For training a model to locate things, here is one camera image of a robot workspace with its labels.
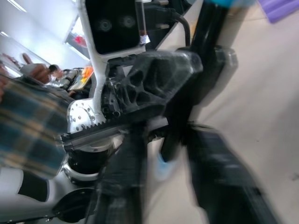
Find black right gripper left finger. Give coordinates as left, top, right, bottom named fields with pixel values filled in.
left=87, top=122, right=151, bottom=224

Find finger of the black trussed left gripper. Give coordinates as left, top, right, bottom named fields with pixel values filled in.
left=109, top=50, right=204, bottom=117

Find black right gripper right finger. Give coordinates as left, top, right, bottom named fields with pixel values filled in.
left=185, top=125, right=280, bottom=224

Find bystander's bare hand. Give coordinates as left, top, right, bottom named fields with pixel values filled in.
left=29, top=63, right=51, bottom=84

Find orange items on table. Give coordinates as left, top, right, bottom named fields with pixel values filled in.
left=80, top=66, right=94, bottom=83

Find blue shoe cover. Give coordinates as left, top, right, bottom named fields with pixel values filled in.
left=151, top=151, right=179, bottom=182

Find black and grey upright structure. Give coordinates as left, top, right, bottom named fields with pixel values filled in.
left=190, top=0, right=239, bottom=114

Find seated person with dark hair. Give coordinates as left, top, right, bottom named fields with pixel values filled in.
left=47, top=64, right=64, bottom=79

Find person in plaid shirt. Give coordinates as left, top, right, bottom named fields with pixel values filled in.
left=0, top=70, right=73, bottom=179

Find purple ribbed mat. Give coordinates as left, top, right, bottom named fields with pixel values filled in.
left=256, top=0, right=299, bottom=24

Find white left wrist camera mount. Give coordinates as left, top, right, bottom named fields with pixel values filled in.
left=78, top=0, right=148, bottom=117

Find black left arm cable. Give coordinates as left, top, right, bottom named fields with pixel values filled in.
left=161, top=8, right=192, bottom=49

